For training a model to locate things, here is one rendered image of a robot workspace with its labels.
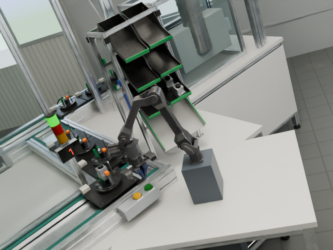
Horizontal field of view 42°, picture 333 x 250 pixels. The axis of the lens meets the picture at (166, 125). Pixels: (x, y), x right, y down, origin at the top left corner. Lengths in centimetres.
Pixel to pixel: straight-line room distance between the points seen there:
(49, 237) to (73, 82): 395
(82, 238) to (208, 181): 63
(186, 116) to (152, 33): 49
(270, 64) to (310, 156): 80
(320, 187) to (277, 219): 149
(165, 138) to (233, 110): 115
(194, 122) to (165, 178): 37
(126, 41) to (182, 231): 96
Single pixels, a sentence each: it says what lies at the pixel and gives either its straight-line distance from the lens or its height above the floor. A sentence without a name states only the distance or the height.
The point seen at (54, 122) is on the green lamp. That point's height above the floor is 138.
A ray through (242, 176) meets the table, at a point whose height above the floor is 86.
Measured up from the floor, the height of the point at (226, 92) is 74.
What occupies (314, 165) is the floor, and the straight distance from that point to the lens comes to 354.
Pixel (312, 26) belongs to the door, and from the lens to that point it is 539.
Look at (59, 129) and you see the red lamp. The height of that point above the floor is 134.
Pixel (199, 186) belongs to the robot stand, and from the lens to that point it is 199.
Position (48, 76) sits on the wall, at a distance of 607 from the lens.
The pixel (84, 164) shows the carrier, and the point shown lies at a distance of 253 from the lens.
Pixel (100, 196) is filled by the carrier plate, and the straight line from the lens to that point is 220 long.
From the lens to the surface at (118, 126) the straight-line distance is 307.
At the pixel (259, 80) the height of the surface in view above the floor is 65.
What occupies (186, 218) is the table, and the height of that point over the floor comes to 86.
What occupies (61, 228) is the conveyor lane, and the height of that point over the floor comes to 92.
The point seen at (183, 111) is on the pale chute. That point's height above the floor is 109.
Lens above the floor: 212
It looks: 26 degrees down
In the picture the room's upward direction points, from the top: 21 degrees counter-clockwise
